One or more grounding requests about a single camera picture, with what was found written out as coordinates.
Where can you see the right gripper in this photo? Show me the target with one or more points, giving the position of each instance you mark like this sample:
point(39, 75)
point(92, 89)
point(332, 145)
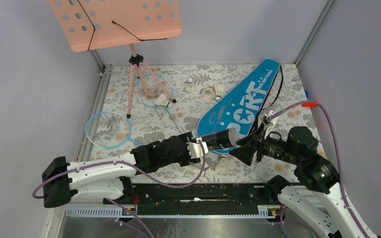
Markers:
point(248, 145)

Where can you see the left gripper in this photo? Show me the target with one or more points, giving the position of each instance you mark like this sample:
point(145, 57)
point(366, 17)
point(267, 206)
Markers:
point(190, 146)

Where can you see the black shuttlecock tube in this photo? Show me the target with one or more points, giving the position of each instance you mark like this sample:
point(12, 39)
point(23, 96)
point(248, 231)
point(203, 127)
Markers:
point(220, 140)

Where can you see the shuttlecock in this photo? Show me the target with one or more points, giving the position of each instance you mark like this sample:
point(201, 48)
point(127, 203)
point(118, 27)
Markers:
point(161, 100)
point(190, 88)
point(222, 166)
point(208, 93)
point(219, 90)

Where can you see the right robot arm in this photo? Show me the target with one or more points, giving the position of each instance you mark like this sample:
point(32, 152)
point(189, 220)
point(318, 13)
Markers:
point(312, 170)

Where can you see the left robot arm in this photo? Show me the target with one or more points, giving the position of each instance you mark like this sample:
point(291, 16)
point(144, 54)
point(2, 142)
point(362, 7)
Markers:
point(64, 182)

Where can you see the blue racket cover bag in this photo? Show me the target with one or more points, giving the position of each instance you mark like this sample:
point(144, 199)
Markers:
point(239, 107)

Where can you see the shuttlecock on racket head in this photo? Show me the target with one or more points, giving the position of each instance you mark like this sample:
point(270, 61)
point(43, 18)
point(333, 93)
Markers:
point(161, 100)

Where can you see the shuttlecock upright back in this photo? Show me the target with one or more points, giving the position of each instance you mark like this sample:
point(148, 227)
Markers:
point(190, 88)

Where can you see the blue racket near stand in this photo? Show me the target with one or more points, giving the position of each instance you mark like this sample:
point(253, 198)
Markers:
point(154, 90)

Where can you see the blue racket left side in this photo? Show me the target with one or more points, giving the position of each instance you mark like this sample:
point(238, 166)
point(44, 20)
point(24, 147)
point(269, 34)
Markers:
point(109, 130)

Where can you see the pink music stand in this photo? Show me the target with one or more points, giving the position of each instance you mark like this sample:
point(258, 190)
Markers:
point(97, 24)

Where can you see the black front rail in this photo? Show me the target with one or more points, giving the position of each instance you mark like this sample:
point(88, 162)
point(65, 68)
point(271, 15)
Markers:
point(204, 199)

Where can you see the red clip on wall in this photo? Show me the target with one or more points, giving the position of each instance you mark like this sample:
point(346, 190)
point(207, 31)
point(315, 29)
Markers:
point(309, 104)

